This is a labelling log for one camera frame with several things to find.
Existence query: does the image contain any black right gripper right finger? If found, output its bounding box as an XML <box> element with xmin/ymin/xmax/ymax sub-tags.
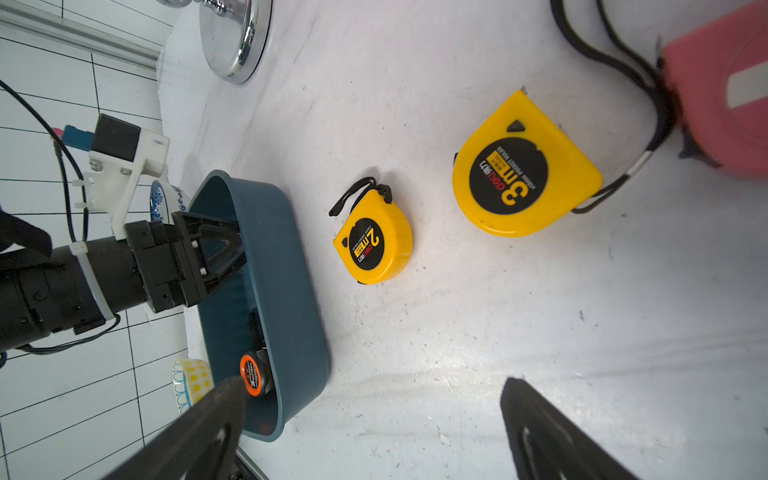
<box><xmin>500</xmin><ymin>378</ymin><xmax>635</xmax><ymax>479</ymax></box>

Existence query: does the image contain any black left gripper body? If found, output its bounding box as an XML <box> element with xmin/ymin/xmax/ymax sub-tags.
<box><xmin>74</xmin><ymin>218</ymin><xmax>207</xmax><ymax>333</ymax></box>

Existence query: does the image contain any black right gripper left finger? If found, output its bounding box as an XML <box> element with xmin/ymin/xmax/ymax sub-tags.
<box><xmin>106</xmin><ymin>378</ymin><xmax>247</xmax><ymax>479</ymax></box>

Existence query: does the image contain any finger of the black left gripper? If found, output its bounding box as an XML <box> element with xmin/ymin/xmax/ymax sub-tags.
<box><xmin>173</xmin><ymin>211</ymin><xmax>246</xmax><ymax>300</ymax></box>

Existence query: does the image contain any small yellow 2m tape measure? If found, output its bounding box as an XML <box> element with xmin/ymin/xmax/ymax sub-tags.
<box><xmin>329</xmin><ymin>176</ymin><xmax>413</xmax><ymax>285</ymax></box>

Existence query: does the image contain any yellow 3m tape measure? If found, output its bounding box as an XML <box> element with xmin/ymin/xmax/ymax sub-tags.
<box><xmin>451</xmin><ymin>86</ymin><xmax>676</xmax><ymax>239</ymax></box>

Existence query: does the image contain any pink tape measure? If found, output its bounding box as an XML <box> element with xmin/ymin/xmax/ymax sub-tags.
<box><xmin>662</xmin><ymin>1</ymin><xmax>767</xmax><ymax>179</ymax></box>

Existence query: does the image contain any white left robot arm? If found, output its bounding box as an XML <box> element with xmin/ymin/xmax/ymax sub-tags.
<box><xmin>1</xmin><ymin>212</ymin><xmax>246</xmax><ymax>352</ymax></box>

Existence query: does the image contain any dark teal storage box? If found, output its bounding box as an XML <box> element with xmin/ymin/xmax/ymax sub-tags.
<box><xmin>190</xmin><ymin>170</ymin><xmax>330</xmax><ymax>442</ymax></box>

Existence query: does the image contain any orange black tape measure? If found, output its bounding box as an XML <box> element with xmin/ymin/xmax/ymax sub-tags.
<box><xmin>239</xmin><ymin>349</ymin><xmax>274</xmax><ymax>398</ymax></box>

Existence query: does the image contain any yellow patterned cup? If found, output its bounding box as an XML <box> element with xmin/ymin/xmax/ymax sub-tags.
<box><xmin>172</xmin><ymin>359</ymin><xmax>214</xmax><ymax>415</ymax></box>

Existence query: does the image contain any blue floral ceramic bowl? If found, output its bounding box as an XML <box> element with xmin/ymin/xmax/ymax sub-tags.
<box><xmin>149</xmin><ymin>180</ymin><xmax>190</xmax><ymax>225</ymax></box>

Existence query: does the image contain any chrome glass holder stand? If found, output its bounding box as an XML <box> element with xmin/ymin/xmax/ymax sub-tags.
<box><xmin>158</xmin><ymin>0</ymin><xmax>273</xmax><ymax>85</ymax></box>

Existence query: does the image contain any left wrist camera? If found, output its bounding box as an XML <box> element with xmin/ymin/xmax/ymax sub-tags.
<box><xmin>54</xmin><ymin>114</ymin><xmax>170</xmax><ymax>240</ymax></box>

